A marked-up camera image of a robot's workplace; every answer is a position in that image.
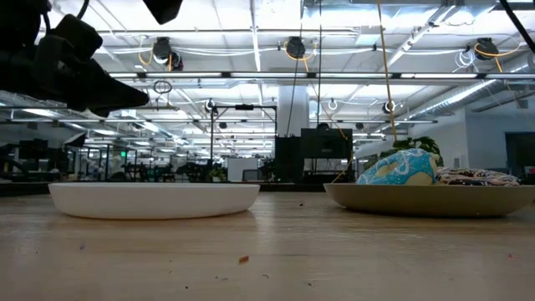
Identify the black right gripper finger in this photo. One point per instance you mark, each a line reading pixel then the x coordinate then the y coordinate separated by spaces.
pixel 163 9

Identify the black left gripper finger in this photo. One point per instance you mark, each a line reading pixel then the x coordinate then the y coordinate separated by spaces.
pixel 113 90

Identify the large blue frosted donut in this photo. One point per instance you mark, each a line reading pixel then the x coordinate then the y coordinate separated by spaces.
pixel 397 169

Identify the large chocolate striped donut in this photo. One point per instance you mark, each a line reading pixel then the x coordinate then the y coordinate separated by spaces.
pixel 476 177

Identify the long ceiling light bar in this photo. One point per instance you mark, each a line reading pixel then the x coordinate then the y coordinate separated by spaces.
pixel 267 75
pixel 167 121

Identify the computer monitor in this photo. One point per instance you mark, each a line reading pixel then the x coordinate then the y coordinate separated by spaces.
pixel 33 149

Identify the white round plate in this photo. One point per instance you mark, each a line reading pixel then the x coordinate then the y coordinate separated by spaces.
pixel 154 202

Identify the white partition board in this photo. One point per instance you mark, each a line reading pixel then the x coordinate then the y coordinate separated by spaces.
pixel 242 169

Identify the white round pillar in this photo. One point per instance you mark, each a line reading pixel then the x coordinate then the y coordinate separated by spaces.
pixel 292 108

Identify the black equipment box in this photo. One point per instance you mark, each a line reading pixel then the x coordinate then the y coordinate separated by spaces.
pixel 287 159

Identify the black equipment cabinet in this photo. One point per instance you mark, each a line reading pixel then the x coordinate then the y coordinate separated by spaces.
pixel 326 144

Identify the orange crumb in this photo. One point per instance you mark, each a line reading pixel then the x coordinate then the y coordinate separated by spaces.
pixel 243 260

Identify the green potted plant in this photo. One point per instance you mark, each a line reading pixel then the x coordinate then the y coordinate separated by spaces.
pixel 422 144

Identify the dull olive round plate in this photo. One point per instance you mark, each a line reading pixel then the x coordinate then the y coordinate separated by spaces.
pixel 430 200

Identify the black aluminium table frame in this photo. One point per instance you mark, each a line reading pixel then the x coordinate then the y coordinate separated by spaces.
pixel 25 189

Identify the black metal room frame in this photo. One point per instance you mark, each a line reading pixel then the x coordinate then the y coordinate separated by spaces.
pixel 244 107

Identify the silver ceiling duct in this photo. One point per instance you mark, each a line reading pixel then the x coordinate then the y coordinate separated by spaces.
pixel 460 98

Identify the dark wall screen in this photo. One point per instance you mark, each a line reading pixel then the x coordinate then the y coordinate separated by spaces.
pixel 520 154

